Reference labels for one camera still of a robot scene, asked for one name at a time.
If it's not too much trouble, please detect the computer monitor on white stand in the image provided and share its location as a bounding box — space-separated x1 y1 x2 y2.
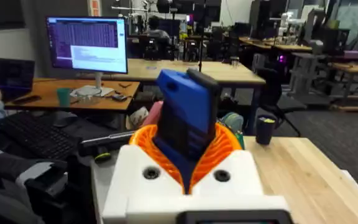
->
45 16 129 97

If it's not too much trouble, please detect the black tool with metal shaft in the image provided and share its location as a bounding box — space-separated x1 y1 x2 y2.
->
78 130 136 157

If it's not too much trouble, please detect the pink soft bag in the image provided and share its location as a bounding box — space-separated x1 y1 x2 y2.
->
141 100 164 128

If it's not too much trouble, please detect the right gripper white and orange left finger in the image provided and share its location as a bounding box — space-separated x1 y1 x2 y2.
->
102 123 186 224

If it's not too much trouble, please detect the black laptop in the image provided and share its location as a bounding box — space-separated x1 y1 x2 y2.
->
0 57 36 102

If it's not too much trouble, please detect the wooden desk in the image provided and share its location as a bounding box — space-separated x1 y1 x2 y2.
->
2 77 141 131

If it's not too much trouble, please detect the green zip bag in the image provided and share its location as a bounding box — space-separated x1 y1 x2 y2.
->
219 112 246 151

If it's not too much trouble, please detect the black office chair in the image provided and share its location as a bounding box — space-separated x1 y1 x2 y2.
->
254 66 308 138

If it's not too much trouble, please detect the black cup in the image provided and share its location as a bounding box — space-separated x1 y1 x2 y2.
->
254 114 277 146

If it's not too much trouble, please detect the teal cup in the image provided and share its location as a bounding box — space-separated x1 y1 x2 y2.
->
56 87 72 108

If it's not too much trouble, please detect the long wooden table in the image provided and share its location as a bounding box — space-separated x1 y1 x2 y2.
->
113 58 267 135

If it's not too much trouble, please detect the blue electric screwdriver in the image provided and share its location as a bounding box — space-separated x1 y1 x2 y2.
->
153 67 222 194

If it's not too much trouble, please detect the black computer mouse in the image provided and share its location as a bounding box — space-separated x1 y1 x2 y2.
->
52 113 79 129

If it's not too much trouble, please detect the right gripper white and orange right finger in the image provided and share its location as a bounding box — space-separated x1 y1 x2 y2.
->
190 122 264 197

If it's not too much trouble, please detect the black keyboard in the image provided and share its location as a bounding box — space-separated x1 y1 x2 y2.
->
0 111 81 161

